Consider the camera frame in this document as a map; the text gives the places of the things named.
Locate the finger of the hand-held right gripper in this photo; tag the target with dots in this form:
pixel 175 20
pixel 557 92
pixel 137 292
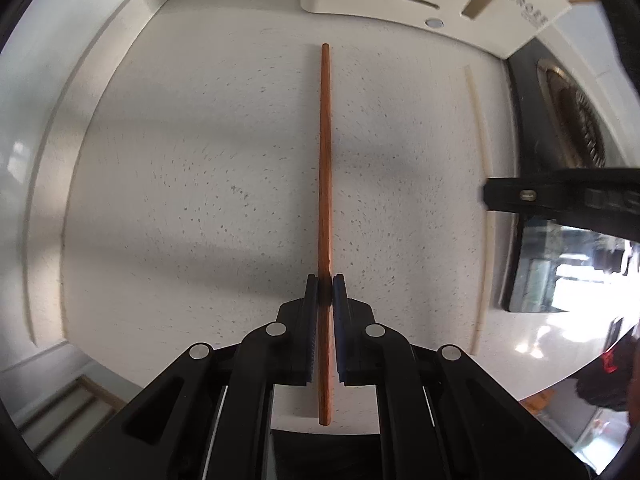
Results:
pixel 515 194

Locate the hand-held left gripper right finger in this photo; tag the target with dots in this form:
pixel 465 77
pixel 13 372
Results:
pixel 340 310

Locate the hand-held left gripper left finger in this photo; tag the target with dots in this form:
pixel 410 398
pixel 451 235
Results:
pixel 312 310

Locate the pale wooden chopstick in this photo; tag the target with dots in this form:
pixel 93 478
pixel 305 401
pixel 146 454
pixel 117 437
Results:
pixel 481 125

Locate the reddish-brown wooden chopstick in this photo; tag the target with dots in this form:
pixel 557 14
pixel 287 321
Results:
pixel 325 160

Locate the white utensil holder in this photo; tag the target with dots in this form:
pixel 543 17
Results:
pixel 400 5

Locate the black glass gas stove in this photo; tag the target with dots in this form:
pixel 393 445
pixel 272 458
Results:
pixel 530 135

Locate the large gas stove burner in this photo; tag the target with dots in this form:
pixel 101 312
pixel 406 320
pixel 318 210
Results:
pixel 575 110

